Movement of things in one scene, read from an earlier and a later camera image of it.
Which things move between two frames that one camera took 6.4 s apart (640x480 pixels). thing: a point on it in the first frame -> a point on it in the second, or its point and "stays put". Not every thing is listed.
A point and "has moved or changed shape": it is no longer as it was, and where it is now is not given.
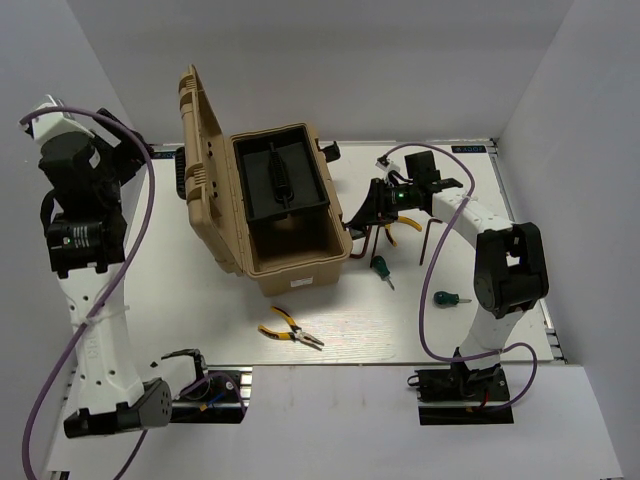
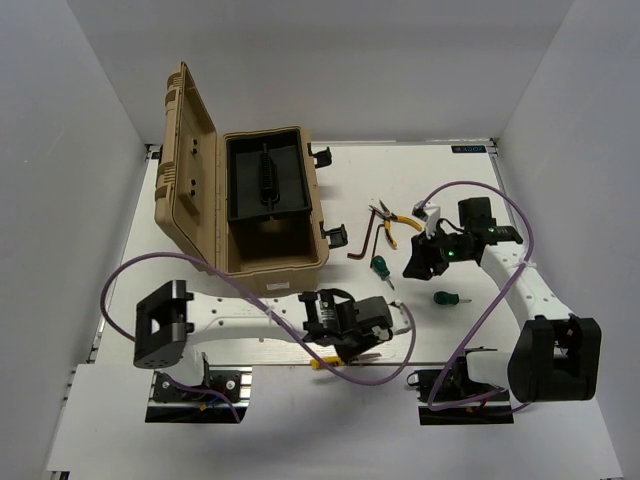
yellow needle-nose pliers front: (295, 334) has moved or changed shape
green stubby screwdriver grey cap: (444, 298) stays put
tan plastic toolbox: (253, 248) has moved or changed shape
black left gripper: (128, 153) -> (347, 351)
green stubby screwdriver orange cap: (381, 267) stays put
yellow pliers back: (390, 233) stays put
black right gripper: (375, 208) -> (424, 258)
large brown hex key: (359, 256) stays put
